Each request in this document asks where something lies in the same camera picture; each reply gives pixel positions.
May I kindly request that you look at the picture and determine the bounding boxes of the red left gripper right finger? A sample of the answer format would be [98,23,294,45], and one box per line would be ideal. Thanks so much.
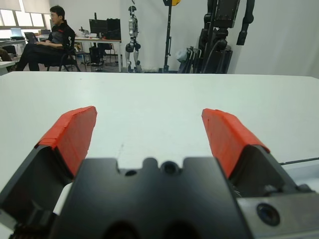
[201,108,301,199]

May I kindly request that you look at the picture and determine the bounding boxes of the white humanoid robot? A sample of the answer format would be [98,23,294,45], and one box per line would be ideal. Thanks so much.
[125,5,143,74]

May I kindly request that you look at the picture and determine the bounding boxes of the pale green bag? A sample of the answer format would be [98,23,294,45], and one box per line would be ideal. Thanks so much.
[177,48,188,62]

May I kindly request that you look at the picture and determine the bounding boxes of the white desk with monitor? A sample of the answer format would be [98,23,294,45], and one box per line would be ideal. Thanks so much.
[74,36,123,72]

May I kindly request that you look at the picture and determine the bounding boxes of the open laptop pale screen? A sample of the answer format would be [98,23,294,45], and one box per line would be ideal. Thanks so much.
[9,27,23,38]

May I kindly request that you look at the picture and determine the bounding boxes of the white side table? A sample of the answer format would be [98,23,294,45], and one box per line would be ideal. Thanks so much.
[0,61,16,75]

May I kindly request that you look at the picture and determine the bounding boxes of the black office chair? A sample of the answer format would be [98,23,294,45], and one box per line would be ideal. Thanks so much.
[46,46,82,73]

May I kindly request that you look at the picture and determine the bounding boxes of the black stand pole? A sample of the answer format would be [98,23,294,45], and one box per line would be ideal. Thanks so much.
[159,0,180,74]

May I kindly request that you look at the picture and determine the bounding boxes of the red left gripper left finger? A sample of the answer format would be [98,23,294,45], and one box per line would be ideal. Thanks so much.
[0,106,98,225]

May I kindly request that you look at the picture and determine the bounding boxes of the person in black clothes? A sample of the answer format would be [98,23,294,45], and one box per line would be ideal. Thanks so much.
[15,5,77,72]

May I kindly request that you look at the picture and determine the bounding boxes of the folded black chairs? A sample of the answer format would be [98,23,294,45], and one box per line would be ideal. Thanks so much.
[178,46,203,74]

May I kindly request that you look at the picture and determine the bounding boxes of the dark open laptop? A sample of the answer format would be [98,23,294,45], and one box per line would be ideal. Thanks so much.
[24,32,40,45]

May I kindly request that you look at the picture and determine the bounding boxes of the black computer monitor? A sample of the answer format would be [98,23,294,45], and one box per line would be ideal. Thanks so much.
[89,18,108,38]

